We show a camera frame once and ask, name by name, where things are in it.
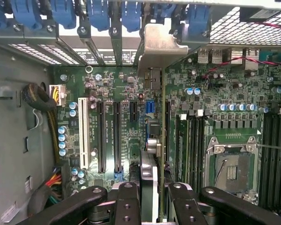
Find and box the white expansion slot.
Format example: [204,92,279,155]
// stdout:
[78,97,89,170]

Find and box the open dark grey PC case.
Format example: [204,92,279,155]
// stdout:
[0,0,281,225]

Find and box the blue expansion slot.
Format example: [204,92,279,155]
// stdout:
[144,100,155,118]

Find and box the CPU socket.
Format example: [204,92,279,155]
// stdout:
[205,136,260,200]

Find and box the RAM stick with white label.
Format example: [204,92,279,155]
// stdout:
[176,114,190,188]

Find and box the red black twisted wire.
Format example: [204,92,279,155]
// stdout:
[201,22,281,80]

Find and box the thin metal locking lever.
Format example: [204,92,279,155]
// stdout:
[256,143,281,151]
[215,159,228,183]

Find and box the black yellow sleeved power cable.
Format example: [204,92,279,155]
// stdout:
[22,82,61,165]

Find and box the black long expansion slot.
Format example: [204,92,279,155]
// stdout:
[165,100,171,162]
[96,100,108,174]
[113,101,124,183]

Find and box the multicolour power wire bundle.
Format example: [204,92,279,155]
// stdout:
[28,166,64,211]

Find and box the grey power supply unit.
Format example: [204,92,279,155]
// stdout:
[0,43,54,225]

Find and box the green motherboard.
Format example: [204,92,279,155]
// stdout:
[52,45,281,211]

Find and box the white power connector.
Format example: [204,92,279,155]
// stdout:
[49,84,67,106]

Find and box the black short expansion slot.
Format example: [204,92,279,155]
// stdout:
[130,102,138,122]

